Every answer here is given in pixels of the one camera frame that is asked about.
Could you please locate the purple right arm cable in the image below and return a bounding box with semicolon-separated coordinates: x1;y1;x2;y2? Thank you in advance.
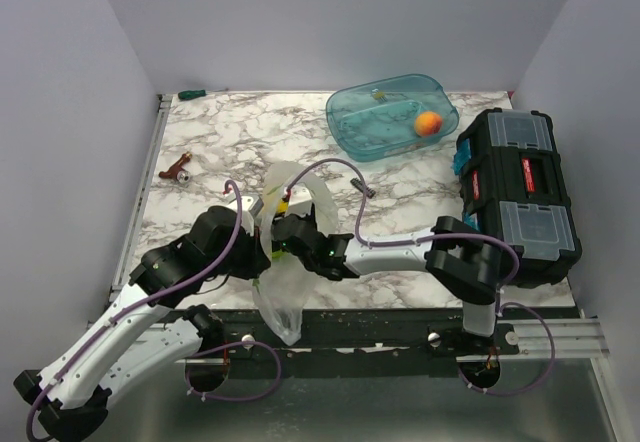
287;158;556;396

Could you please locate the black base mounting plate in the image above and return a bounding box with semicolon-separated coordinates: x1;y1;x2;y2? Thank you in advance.
203;309;519;379

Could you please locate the brown metal-tipped tool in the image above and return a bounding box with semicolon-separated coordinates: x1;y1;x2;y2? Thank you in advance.
158;152;192;184

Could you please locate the yellow fake fruit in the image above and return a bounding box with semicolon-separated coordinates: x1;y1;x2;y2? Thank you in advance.
276;200;288;215

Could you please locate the aluminium side rail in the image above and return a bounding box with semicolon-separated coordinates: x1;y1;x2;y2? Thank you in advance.
109;94;173;298

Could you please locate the orange fake peach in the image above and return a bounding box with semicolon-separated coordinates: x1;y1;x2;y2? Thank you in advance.
414;111;443;137

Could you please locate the black tool box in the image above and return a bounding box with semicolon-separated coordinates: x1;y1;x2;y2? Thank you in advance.
452;108;582;288

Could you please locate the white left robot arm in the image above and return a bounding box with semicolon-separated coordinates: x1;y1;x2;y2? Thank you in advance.
14;197;270;441

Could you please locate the green handled screwdriver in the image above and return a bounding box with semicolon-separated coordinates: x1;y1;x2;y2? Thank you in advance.
177;87;229;101

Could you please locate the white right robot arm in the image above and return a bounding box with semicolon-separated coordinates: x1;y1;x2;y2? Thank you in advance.
272;215;520;354

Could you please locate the teal plastic tray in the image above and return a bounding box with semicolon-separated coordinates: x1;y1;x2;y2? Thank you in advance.
325;74;459;162

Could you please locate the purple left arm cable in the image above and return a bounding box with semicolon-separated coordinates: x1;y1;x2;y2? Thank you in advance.
25;180;282;441

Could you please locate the aluminium front rail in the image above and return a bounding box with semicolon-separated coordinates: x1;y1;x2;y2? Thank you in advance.
114;319;611;363

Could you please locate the clear plastic bag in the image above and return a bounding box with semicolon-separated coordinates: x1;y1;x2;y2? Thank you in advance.
251;160;339;347

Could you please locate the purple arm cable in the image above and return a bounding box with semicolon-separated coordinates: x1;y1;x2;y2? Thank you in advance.
287;158;556;396
25;180;282;441

